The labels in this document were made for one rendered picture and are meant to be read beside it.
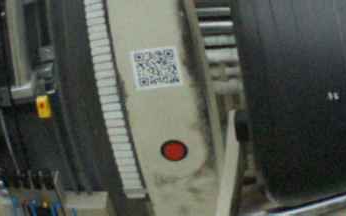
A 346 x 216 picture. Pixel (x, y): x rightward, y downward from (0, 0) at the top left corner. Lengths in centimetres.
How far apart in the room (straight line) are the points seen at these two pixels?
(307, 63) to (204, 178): 43
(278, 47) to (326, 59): 10
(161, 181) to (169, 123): 12
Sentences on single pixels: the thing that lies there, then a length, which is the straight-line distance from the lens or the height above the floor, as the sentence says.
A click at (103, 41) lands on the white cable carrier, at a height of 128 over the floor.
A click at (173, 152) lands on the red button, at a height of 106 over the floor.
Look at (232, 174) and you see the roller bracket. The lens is 207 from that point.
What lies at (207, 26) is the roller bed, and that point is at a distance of 229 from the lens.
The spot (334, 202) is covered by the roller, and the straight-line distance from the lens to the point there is 197.
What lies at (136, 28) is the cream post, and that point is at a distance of 185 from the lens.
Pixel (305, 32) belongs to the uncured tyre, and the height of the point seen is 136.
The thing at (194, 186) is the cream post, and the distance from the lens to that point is 201.
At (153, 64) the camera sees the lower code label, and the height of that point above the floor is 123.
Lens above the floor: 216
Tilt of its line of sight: 32 degrees down
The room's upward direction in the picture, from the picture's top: 12 degrees counter-clockwise
